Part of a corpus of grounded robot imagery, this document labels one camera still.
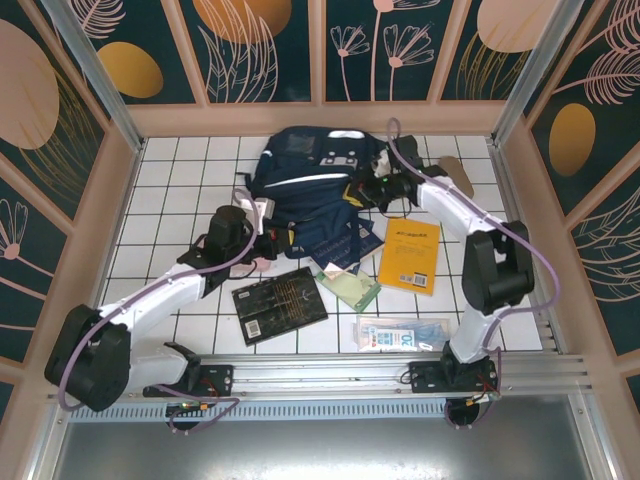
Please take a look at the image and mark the left aluminium corner post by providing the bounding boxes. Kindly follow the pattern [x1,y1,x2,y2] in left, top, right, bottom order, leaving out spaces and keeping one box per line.
[42,0,147,154]

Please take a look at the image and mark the tan glasses case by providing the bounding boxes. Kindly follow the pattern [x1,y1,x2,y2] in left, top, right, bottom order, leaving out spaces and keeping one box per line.
[438,155,477,198]

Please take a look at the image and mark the green notebook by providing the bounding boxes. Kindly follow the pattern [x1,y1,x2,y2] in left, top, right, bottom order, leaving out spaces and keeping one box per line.
[315,264,383,310]

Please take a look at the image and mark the clear packet of blue masks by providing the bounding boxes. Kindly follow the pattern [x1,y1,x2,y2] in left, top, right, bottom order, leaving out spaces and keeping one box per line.
[355,314,452,354]

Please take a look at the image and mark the grey slotted cable duct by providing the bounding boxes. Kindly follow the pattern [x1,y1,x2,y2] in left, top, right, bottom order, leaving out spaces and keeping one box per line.
[67,403,451,423]

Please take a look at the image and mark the aluminium corner post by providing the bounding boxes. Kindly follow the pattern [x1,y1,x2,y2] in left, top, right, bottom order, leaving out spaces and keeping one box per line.
[42,0,147,154]
[489,0,584,147]

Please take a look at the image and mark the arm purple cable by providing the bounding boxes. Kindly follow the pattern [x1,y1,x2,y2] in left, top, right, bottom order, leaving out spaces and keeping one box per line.
[57,199,267,434]
[387,117,562,431]

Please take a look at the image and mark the yellow book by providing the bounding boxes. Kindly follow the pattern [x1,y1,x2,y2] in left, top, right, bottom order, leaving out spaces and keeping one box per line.
[377,219,442,298]

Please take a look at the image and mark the right aluminium corner post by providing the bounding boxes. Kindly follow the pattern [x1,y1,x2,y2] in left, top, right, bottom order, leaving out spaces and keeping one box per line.
[489,0,584,147]

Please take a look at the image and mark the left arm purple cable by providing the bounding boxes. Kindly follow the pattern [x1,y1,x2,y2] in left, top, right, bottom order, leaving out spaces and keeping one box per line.
[57,199,267,434]

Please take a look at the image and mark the navy blue backpack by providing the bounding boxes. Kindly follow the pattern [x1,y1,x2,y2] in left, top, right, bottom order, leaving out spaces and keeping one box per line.
[232,125,401,262]

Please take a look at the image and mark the black book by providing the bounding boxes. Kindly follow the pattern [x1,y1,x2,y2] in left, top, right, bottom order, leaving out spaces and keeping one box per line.
[231,266,330,347]

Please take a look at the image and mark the dark blue notebook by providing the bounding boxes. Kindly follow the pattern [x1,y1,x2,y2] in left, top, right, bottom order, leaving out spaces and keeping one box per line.
[304,219,385,276]

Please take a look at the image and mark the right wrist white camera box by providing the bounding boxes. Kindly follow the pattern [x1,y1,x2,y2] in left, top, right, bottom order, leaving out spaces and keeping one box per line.
[370,148,397,175]

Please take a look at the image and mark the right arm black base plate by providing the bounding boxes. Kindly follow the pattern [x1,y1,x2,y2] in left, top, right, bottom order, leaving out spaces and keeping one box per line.
[408,360,501,397]

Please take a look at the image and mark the aluminium side rail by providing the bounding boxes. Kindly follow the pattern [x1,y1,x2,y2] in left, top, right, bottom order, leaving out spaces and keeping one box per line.
[487,139,566,354]

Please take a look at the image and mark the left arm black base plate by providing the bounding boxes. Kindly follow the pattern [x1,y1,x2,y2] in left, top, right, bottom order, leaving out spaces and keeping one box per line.
[143,364,236,398]

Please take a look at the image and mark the grey metal sheet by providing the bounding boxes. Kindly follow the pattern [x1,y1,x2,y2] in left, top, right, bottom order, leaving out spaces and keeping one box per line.
[49,419,617,480]

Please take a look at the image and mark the pink pencil case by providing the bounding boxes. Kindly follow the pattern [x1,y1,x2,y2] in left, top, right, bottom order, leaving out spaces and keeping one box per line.
[230,256,275,277]

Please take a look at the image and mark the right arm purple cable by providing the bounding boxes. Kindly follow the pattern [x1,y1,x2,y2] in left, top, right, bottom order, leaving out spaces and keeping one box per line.
[387,117,562,431]

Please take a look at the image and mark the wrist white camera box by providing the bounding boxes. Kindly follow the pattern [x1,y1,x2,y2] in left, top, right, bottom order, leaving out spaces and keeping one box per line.
[370,148,397,175]
[234,192,277,222]

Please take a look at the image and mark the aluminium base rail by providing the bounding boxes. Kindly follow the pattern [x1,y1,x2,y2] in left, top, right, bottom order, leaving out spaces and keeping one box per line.
[47,352,594,401]

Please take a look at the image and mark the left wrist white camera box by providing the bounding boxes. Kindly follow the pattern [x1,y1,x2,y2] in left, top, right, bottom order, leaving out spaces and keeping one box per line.
[234,192,277,222]

